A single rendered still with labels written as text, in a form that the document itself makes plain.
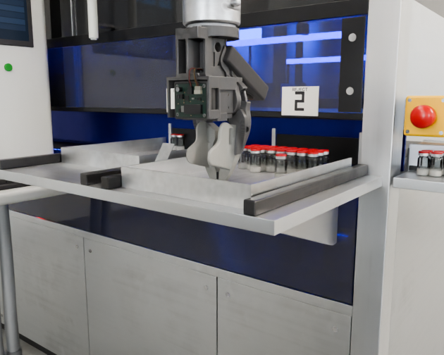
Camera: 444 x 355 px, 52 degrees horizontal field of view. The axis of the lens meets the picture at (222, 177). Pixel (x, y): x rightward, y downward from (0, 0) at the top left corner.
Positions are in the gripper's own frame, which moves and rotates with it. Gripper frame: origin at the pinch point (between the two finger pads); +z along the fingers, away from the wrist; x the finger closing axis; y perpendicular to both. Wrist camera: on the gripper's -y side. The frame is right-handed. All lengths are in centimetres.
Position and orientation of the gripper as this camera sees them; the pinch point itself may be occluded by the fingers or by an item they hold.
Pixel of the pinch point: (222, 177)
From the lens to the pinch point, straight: 65.1
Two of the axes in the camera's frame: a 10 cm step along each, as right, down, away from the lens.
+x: 8.0, 1.1, -6.0
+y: -6.0, 1.4, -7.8
